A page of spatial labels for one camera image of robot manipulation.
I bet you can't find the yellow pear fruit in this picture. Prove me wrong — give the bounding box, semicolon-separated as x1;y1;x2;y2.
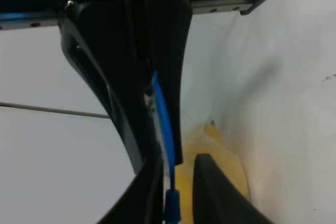
175;124;250;223

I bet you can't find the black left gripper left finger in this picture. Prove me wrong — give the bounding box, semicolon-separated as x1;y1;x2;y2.
60;1;147;173

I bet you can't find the clear zip file bag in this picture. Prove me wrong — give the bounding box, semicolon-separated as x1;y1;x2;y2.
143;11;263;224

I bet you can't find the blue zipper slider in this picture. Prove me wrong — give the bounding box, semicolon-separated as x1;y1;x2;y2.
163;189;181;224

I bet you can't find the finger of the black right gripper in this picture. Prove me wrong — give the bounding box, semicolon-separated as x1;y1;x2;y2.
99;154;163;224
192;154;271;224

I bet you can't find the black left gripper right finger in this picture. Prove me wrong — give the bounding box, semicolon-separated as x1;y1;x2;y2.
145;0;193;165

